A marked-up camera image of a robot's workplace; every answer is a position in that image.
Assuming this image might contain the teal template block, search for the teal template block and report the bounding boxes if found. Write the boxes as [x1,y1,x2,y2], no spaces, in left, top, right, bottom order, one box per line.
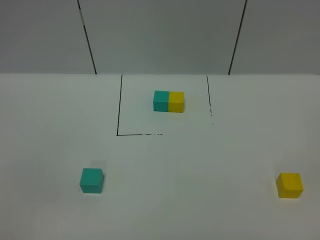
[153,90,170,112]

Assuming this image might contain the yellow loose block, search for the yellow loose block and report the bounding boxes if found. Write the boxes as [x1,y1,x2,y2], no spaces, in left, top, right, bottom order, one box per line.
[275,172,304,199]

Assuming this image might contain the yellow template block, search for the yellow template block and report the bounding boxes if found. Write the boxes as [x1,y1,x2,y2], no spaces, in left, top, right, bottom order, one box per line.
[168,91,184,113]

